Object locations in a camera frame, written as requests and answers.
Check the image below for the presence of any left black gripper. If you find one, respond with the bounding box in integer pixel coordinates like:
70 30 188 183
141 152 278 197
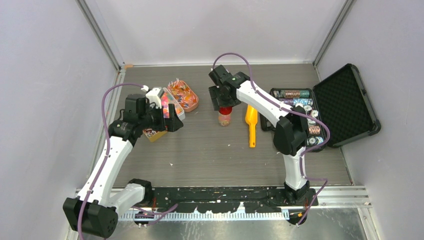
139 103 183 132

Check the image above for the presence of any red jar lid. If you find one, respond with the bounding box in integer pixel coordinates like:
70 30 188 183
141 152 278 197
218 106 233 115

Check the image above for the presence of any white tray of gummy candies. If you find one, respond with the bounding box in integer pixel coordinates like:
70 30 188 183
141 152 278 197
160 87 186 121

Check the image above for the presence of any clear plastic jar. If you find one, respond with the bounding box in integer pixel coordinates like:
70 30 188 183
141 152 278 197
218 112 232 127

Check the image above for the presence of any yellow plastic scoop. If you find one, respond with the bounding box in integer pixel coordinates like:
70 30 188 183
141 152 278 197
245 105 258 148

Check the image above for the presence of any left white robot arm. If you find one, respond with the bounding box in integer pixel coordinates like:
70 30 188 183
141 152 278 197
63 94 184 239

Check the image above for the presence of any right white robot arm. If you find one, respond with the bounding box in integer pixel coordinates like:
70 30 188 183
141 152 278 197
208 65 310 205

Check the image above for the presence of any yellow tray of wrapped candies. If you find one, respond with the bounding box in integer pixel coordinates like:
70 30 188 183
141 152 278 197
142 128 168 143

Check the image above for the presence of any pink tray of lollipops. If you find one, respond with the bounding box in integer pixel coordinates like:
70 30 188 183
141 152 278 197
166 78 199 113

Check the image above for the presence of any black poker chip case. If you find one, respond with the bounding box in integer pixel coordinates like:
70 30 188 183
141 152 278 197
269 63 382 152

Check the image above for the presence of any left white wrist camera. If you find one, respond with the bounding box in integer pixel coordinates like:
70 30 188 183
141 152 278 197
140 85 165 109

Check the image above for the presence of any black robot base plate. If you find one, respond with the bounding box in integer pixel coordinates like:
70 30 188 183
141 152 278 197
136 186 316 214

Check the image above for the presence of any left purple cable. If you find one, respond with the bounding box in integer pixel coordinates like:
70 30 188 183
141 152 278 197
77 82 180 240

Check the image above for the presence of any purple cable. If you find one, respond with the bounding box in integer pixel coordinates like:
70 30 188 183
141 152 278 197
77 82 180 240
211 52 331 227

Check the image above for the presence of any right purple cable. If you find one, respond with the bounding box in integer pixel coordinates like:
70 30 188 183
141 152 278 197
211 52 331 227

